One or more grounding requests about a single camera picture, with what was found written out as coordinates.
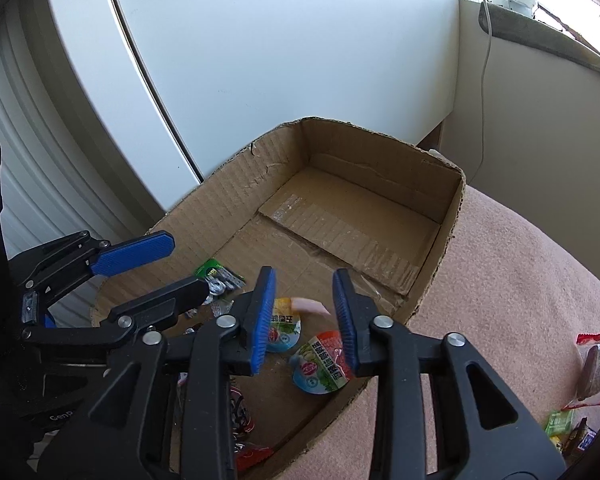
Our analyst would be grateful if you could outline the pink blanket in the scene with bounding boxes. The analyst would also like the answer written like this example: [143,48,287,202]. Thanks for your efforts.
[275,185,600,480]

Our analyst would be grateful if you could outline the white cabinet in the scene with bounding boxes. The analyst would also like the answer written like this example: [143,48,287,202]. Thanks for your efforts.
[42,0,461,211]

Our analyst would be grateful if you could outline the small pink snack stick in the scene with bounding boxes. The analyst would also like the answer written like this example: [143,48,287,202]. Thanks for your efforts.
[290,297,332,317]

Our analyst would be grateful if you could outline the grey stone windowsill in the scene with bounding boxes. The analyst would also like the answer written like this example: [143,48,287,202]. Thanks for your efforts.
[479,0,600,88]

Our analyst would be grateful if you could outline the brown chocolate bar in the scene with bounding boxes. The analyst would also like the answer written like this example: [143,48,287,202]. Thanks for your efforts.
[569,417,600,456]

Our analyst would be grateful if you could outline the white ribbed panel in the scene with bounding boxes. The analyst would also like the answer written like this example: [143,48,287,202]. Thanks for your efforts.
[0,0,166,261]

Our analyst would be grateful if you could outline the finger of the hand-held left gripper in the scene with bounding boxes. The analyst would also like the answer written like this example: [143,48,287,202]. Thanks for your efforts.
[10,230,175,307]
[22,276,216,350]

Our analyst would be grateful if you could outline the green foil packet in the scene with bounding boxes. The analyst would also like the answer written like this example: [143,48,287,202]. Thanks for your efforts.
[194,258,246,295]

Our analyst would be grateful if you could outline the dark cake packet red edges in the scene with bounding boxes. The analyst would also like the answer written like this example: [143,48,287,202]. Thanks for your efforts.
[227,385,256,441]

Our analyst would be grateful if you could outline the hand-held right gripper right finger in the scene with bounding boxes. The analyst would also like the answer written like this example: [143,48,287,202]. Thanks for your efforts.
[332,268,566,480]

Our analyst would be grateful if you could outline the red lid jelly cup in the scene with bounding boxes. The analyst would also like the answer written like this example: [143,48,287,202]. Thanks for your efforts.
[287,330,353,396]

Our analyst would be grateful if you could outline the brown cardboard box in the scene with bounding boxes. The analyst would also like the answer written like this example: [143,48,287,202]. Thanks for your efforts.
[90,116,467,480]

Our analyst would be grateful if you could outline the small green candy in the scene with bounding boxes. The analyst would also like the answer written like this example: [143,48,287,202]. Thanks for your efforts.
[545,409,575,438]

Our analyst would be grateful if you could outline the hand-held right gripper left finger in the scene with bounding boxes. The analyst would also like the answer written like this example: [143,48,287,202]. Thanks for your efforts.
[37,266,277,480]

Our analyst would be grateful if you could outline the red snack packet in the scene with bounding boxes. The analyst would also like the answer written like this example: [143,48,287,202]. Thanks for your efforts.
[235,442,276,471]

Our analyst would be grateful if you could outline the yellow lid jelly cup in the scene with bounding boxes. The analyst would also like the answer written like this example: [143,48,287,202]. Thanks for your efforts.
[265,297,302,353]

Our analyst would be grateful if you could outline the dark candy in red wrapper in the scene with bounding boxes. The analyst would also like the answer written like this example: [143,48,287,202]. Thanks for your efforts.
[562,325,600,411]

